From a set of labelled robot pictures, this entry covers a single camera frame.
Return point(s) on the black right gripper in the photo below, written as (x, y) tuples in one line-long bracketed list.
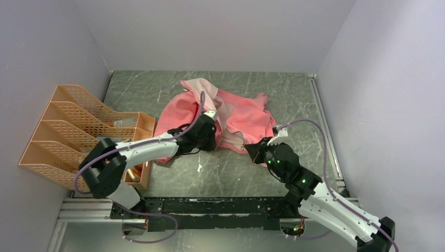
[(256, 150)]

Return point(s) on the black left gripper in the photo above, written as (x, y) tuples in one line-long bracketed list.
[(211, 146)]

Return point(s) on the pink zip-up jacket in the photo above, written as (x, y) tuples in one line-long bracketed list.
[(240, 120)]

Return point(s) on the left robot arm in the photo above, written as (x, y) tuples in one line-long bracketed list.
[(104, 166)]

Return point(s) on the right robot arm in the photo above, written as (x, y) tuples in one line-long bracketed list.
[(310, 197)]

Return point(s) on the orange mesh file rack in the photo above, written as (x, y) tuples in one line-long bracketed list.
[(69, 129)]

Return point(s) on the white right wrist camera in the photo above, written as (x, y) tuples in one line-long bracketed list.
[(280, 136)]

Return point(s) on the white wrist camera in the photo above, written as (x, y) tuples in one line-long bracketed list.
[(280, 136), (211, 114)]

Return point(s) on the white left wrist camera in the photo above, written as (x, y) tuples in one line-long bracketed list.
[(211, 114)]

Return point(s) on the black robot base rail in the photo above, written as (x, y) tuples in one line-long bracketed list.
[(167, 213)]

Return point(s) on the aluminium table frame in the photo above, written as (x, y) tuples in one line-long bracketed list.
[(90, 210)]

